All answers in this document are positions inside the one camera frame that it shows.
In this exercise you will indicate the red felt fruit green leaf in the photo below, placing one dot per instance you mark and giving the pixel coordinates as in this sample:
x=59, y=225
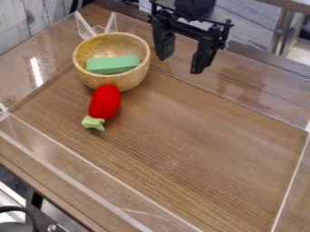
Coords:
x=104, y=104

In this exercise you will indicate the black metal table frame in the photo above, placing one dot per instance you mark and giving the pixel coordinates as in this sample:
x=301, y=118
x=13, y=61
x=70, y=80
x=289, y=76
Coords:
x=51, y=219

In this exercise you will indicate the clear acrylic tray wall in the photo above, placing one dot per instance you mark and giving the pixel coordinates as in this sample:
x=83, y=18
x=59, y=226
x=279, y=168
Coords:
x=206, y=153

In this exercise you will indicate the metal table leg background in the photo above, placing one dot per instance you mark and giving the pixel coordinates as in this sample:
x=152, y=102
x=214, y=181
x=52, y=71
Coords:
x=286, y=33

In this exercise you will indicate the wooden bowl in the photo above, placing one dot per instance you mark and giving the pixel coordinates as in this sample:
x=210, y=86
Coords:
x=112, y=44

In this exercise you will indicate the green rectangular block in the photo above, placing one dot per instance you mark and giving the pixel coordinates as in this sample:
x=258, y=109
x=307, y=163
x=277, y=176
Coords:
x=112, y=64

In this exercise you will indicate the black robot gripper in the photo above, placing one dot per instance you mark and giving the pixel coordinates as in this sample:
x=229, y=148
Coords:
x=171, y=12

